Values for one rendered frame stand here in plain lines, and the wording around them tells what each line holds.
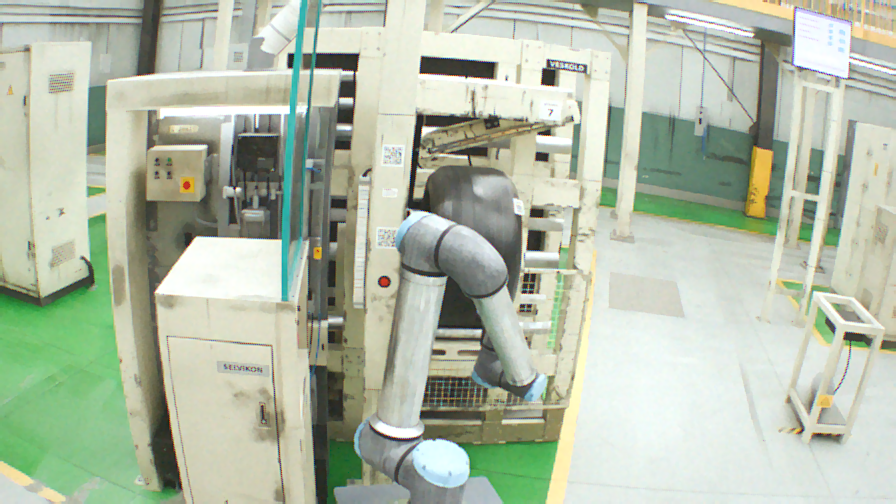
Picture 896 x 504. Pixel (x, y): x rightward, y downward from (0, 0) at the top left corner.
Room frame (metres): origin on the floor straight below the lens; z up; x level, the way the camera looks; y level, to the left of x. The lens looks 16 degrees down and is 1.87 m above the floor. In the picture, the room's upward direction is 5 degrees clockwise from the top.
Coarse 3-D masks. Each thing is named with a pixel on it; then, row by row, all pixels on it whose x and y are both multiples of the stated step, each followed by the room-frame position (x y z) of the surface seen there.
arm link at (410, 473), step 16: (416, 448) 1.51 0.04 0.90; (432, 448) 1.52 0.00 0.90; (448, 448) 1.53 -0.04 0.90; (400, 464) 1.50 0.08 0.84; (416, 464) 1.46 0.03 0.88; (432, 464) 1.45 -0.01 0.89; (448, 464) 1.46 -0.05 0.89; (464, 464) 1.47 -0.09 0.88; (400, 480) 1.49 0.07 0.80; (416, 480) 1.45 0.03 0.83; (432, 480) 1.43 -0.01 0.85; (448, 480) 1.43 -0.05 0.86; (464, 480) 1.46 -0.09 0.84; (416, 496) 1.45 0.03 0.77; (432, 496) 1.43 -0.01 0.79; (448, 496) 1.43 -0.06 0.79
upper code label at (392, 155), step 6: (384, 150) 2.36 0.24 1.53; (390, 150) 2.36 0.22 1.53; (396, 150) 2.36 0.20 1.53; (402, 150) 2.37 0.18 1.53; (384, 156) 2.36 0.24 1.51; (390, 156) 2.36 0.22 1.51; (396, 156) 2.36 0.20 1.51; (402, 156) 2.37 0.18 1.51; (384, 162) 2.36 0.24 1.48; (390, 162) 2.36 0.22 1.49; (396, 162) 2.36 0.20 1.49; (402, 162) 2.37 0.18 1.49
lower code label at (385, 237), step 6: (378, 228) 2.36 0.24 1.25; (384, 228) 2.36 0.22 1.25; (390, 228) 2.36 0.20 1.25; (396, 228) 2.37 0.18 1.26; (378, 234) 2.36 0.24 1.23; (384, 234) 2.36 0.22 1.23; (390, 234) 2.36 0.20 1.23; (378, 240) 2.36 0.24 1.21; (384, 240) 2.36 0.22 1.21; (390, 240) 2.36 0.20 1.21; (378, 246) 2.36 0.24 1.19; (384, 246) 2.36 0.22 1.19; (390, 246) 2.36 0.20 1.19
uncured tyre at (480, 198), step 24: (456, 168) 2.45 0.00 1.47; (480, 168) 2.49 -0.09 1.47; (432, 192) 2.38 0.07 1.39; (456, 192) 2.30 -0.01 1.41; (480, 192) 2.32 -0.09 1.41; (504, 192) 2.34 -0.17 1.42; (456, 216) 2.24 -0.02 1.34; (480, 216) 2.26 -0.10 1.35; (504, 216) 2.27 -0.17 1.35; (504, 240) 2.23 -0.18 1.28; (456, 288) 2.20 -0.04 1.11; (456, 312) 2.25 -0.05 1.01
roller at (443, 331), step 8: (440, 328) 2.32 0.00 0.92; (448, 328) 2.33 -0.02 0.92; (456, 328) 2.33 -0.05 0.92; (464, 328) 2.34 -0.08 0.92; (472, 328) 2.34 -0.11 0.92; (480, 328) 2.35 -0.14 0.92; (440, 336) 2.32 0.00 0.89; (448, 336) 2.32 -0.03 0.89; (456, 336) 2.33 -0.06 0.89; (464, 336) 2.33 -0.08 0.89; (472, 336) 2.34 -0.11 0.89; (480, 336) 2.34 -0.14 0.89
